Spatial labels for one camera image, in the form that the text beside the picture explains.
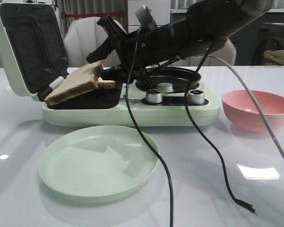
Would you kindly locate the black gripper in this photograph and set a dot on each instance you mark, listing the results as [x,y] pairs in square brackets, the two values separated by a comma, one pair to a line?
[182,36]

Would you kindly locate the bread slice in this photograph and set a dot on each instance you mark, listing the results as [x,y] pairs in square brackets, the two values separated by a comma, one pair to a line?
[79,82]
[105,84]

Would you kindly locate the mint green sandwich maker lid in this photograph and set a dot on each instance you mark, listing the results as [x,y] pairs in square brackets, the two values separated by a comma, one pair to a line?
[31,49]

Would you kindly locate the pink plastic bowl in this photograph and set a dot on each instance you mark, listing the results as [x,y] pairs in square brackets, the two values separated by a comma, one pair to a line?
[242,112]

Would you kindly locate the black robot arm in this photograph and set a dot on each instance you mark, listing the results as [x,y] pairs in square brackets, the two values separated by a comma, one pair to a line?
[205,29]

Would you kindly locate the mint green breakfast maker base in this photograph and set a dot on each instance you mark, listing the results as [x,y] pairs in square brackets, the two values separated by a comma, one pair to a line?
[110,107]

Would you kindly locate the red barrier belt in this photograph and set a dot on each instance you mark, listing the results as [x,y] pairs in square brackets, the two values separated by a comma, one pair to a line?
[92,15]

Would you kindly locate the left silver control knob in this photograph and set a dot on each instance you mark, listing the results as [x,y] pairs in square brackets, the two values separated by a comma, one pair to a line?
[153,96]

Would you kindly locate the silver control knob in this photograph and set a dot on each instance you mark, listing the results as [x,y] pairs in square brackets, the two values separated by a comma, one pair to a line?
[153,96]
[196,96]

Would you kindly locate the white cabinet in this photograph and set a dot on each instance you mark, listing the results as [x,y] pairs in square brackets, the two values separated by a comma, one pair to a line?
[149,43]

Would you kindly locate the black round frying pan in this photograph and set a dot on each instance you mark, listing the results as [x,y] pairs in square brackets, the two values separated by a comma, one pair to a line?
[178,77]

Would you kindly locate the right silver control knob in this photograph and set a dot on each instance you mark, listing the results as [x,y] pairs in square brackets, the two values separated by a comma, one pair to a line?
[196,96]

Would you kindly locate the right beige upholstered chair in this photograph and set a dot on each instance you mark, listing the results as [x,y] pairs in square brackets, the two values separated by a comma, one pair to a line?
[226,53]

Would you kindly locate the mint green round plate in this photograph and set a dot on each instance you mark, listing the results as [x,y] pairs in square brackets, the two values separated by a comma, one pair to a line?
[98,164]

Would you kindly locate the beige cushion at right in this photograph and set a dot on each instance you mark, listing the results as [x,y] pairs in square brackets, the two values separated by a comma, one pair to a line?
[274,57]

